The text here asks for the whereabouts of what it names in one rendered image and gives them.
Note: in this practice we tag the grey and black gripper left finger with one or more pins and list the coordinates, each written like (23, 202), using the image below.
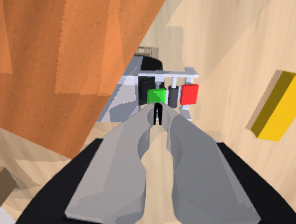
(104, 184)

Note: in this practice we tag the yellow rectangular block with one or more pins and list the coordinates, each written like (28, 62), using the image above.
(279, 110)

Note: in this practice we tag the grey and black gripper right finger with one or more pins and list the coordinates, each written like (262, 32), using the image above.
(213, 185)

